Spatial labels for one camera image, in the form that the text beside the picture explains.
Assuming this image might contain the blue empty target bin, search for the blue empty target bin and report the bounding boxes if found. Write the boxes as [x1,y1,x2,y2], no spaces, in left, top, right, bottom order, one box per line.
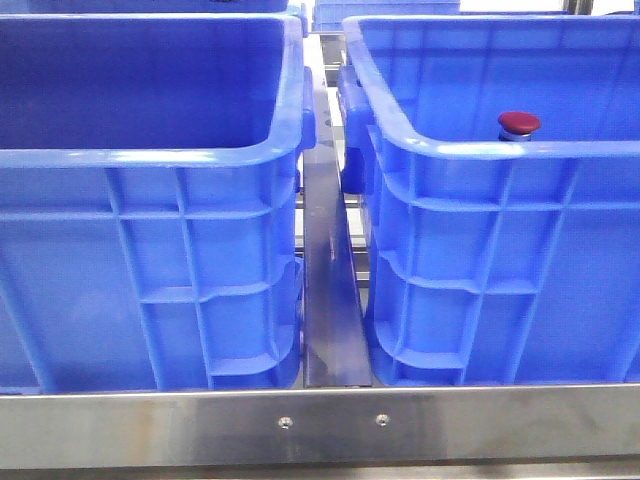
[340,15,639,386]

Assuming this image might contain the red button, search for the red button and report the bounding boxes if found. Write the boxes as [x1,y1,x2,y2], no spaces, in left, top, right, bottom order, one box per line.
[498,111,542,142]

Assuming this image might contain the blue crates in background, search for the blue crates in background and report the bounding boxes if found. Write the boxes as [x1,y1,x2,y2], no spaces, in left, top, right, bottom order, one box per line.
[312,0,460,32]

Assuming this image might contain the metal rack frame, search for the metal rack frame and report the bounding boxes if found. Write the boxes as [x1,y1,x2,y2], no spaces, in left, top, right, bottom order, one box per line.
[0,0,640,471]

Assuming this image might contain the blue bin behind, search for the blue bin behind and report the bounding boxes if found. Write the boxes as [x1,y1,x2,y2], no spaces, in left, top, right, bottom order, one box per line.
[1,0,307,26]

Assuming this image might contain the blue bin holding buttons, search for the blue bin holding buttons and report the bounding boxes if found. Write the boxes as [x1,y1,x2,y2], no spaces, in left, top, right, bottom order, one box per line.
[1,14,315,395]

